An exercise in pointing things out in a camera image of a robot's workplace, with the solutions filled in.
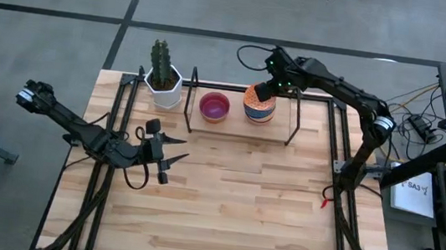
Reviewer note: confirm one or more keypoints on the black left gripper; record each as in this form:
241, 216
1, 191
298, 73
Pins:
157, 151

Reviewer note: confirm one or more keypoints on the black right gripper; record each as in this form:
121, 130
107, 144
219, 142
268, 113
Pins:
277, 70

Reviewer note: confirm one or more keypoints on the orange and teal patterned bowl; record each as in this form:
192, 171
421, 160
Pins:
259, 106

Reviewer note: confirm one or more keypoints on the purple plastic bowl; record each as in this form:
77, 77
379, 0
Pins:
214, 105

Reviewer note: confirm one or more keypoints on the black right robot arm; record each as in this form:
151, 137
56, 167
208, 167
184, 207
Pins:
337, 84

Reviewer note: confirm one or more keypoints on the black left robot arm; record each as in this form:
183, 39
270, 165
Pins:
79, 129

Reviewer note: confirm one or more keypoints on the white hexagonal plant pot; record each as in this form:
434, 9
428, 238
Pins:
165, 96

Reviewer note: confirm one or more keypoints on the green cactus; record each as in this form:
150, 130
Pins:
161, 65

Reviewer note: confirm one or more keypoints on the red clip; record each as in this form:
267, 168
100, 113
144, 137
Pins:
325, 203

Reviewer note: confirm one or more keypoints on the black power adapter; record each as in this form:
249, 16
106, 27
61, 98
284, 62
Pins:
420, 126

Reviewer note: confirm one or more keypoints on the white paper sheet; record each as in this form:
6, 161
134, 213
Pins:
410, 199

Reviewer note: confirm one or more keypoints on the black metal table frame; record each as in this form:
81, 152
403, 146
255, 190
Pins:
323, 99

